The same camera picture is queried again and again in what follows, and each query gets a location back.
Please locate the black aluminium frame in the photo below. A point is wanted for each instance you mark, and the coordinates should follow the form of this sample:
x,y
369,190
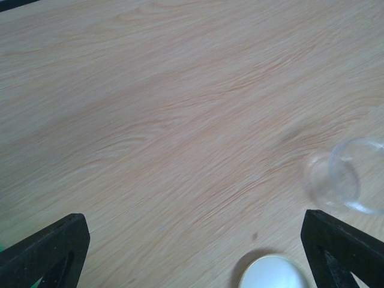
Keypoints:
x,y
11,4

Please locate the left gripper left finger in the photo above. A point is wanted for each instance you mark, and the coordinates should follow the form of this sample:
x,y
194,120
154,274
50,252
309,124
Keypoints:
x,y
51,257

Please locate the clear glass jar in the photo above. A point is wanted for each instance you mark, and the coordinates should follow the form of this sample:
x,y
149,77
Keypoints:
x,y
348,177

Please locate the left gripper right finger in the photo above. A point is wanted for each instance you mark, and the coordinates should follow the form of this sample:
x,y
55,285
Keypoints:
x,y
336,252

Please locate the white jar lid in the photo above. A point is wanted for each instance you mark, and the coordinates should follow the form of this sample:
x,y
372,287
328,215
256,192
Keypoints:
x,y
274,271

